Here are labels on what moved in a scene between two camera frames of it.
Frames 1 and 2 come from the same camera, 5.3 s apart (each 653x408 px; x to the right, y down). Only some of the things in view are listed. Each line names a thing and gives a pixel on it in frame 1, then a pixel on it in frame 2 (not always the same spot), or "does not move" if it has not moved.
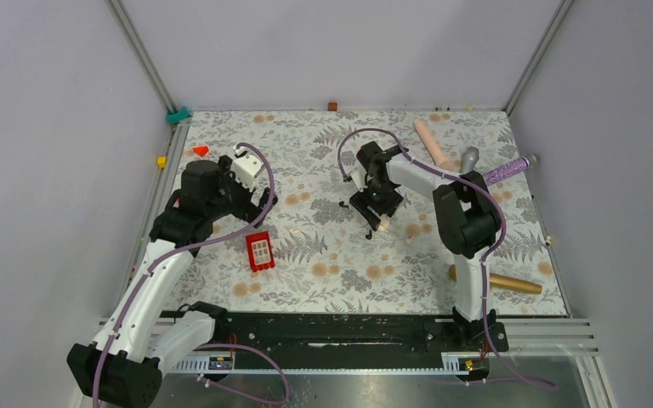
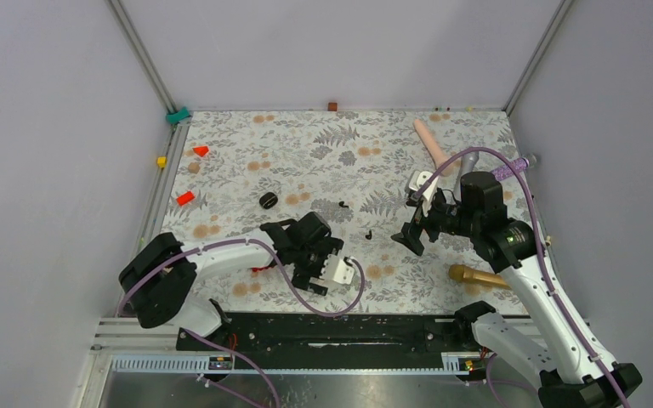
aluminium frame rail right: x=562 y=10 does not move
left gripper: x=249 y=209 to x=303 y=278
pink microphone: x=438 y=156 does not move
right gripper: x=361 y=201 to x=411 y=232
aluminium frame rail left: x=140 y=52 does not move
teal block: x=174 y=118 does not move
